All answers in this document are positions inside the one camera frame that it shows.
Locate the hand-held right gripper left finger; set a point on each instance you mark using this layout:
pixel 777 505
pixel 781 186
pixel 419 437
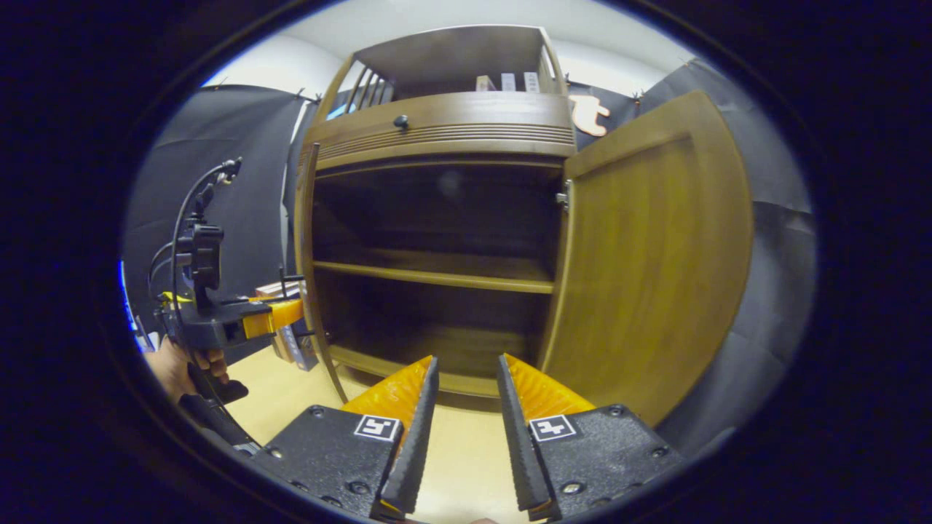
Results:
pixel 416 437

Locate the black round drawer knob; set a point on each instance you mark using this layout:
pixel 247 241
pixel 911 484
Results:
pixel 401 121

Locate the metal door hinge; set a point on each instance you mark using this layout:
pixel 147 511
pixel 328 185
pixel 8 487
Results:
pixel 563 195

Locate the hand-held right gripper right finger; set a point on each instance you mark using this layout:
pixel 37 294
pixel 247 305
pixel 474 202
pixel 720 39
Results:
pixel 520 444

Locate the red-brown book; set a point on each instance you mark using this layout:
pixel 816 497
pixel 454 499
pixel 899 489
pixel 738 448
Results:
pixel 268 290

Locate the wooden double-door shoe cabinet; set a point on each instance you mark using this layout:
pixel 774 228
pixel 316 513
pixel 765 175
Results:
pixel 437 131

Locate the brown book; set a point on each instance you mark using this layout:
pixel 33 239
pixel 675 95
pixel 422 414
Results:
pixel 285 349

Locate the white upright book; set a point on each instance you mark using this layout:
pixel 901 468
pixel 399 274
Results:
pixel 531 81

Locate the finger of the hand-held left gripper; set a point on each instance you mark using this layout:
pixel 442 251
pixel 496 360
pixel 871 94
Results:
pixel 280 314

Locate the wooden shoe cabinet door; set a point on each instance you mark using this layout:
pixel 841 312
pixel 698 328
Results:
pixel 309 240
pixel 655 262

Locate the wooden cabinet shelf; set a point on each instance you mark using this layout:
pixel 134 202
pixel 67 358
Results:
pixel 437 273

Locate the black backdrop cloth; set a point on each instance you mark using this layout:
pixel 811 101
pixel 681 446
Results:
pixel 218 131

